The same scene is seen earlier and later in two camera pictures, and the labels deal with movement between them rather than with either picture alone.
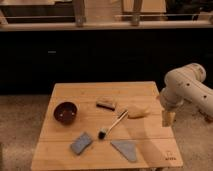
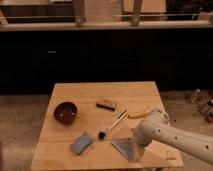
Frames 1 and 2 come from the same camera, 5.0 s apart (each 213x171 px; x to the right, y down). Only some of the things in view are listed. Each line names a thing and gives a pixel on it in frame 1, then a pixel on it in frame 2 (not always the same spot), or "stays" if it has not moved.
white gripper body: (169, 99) -> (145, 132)
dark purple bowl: (65, 112) stays
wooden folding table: (105, 125) stays
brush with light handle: (104, 131) stays
